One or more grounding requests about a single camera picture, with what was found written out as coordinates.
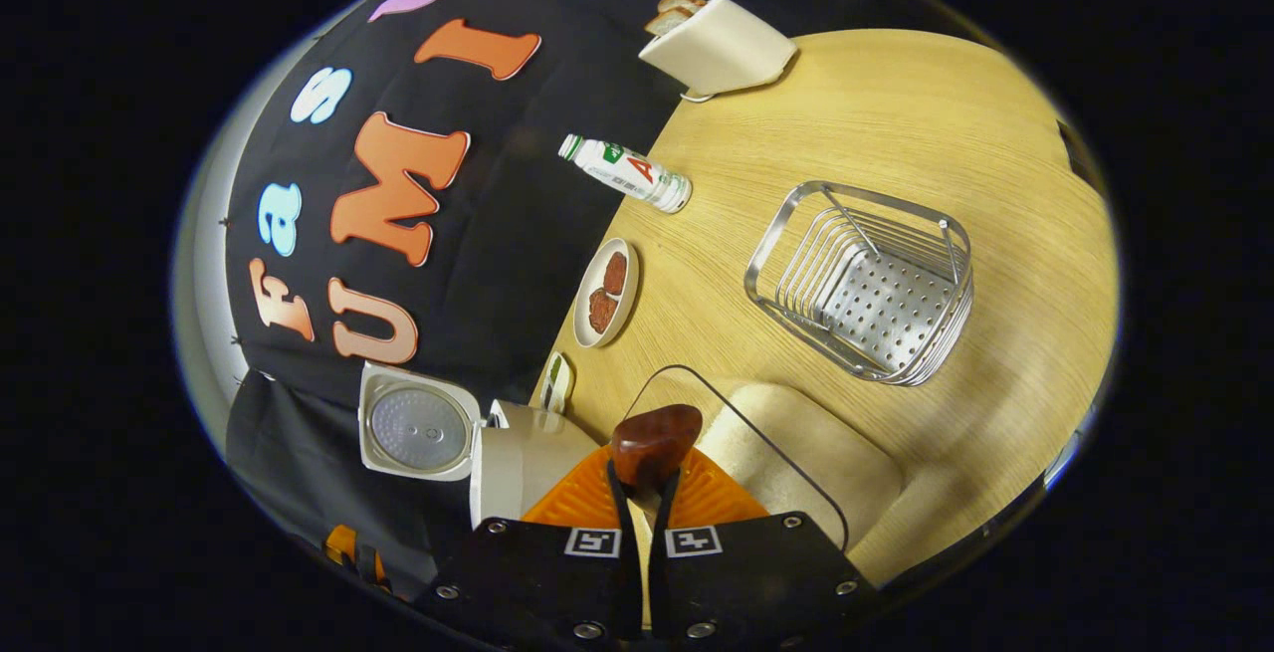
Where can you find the toast bread slice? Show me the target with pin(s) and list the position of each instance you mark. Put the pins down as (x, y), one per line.
(665, 21)
(685, 1)

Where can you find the white rice cooker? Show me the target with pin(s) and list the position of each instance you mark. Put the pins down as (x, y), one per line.
(528, 463)

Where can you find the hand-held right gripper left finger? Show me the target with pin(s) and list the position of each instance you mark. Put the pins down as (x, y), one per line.
(542, 577)

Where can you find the white toaster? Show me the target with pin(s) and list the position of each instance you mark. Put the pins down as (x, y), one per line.
(717, 50)

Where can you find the clear rice container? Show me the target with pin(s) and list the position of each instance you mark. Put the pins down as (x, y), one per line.
(896, 523)

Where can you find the small white bottle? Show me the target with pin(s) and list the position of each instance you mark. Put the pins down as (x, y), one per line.
(632, 172)

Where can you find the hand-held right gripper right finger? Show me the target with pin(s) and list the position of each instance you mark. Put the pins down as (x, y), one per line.
(756, 572)

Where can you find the red meat piece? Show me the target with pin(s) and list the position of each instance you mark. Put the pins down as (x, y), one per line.
(615, 274)
(602, 311)

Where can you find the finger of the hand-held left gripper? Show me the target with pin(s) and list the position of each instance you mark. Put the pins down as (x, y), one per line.
(348, 547)

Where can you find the brown wooden spoon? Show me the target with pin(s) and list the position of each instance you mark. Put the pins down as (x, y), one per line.
(652, 443)

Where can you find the white plate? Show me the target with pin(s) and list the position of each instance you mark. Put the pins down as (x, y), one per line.
(585, 324)

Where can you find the black backdrop cloth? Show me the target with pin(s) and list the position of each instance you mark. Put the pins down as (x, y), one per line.
(498, 264)

